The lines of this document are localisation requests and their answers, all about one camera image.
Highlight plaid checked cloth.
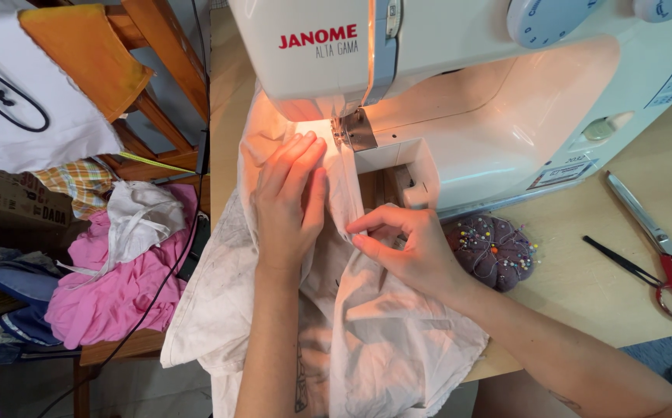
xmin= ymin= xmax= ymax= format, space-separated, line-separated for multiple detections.
xmin=33 ymin=158 xmax=119 ymax=220

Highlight white cotton fabric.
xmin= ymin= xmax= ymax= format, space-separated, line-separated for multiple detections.
xmin=161 ymin=81 xmax=490 ymax=418

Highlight person's left hand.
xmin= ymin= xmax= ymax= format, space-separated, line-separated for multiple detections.
xmin=252 ymin=130 xmax=330 ymax=274

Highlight orange wooden chair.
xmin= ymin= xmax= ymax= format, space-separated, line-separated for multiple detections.
xmin=18 ymin=0 xmax=210 ymax=182

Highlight person's leg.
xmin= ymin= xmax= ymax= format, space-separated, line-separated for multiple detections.
xmin=472 ymin=372 xmax=583 ymax=418

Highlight heap of blue fabrics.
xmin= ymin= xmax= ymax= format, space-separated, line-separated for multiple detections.
xmin=0 ymin=235 xmax=81 ymax=368

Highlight red-handled scissors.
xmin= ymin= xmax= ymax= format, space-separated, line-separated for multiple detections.
xmin=605 ymin=170 xmax=672 ymax=324

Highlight white cloth with scalloped edge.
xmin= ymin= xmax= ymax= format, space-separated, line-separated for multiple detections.
xmin=0 ymin=0 xmax=125 ymax=174

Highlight purple pincushion with pins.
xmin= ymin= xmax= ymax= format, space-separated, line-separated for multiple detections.
xmin=445 ymin=214 xmax=540 ymax=292

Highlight brown cardboard box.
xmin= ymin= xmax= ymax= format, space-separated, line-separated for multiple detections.
xmin=0 ymin=163 xmax=75 ymax=230

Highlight black power cable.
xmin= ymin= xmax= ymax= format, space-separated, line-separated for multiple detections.
xmin=37 ymin=0 xmax=213 ymax=418

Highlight pink cloth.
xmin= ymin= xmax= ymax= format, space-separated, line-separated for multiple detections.
xmin=45 ymin=183 xmax=199 ymax=350

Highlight wooden bench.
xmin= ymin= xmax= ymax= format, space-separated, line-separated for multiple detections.
xmin=74 ymin=328 xmax=168 ymax=418

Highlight white sewing machine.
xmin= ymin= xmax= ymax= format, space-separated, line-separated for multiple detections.
xmin=227 ymin=0 xmax=672 ymax=223

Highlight black tweezers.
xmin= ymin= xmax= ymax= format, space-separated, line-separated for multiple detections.
xmin=582 ymin=235 xmax=662 ymax=287

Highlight yellow measuring tape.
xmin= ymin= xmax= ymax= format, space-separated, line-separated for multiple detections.
xmin=118 ymin=151 xmax=209 ymax=176

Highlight crumpled white garment with straps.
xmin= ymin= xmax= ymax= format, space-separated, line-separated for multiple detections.
xmin=57 ymin=180 xmax=187 ymax=288

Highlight person's right hand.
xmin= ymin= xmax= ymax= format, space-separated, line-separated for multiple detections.
xmin=345 ymin=204 xmax=476 ymax=298

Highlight black cord loop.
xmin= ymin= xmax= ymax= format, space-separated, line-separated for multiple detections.
xmin=0 ymin=52 xmax=50 ymax=133

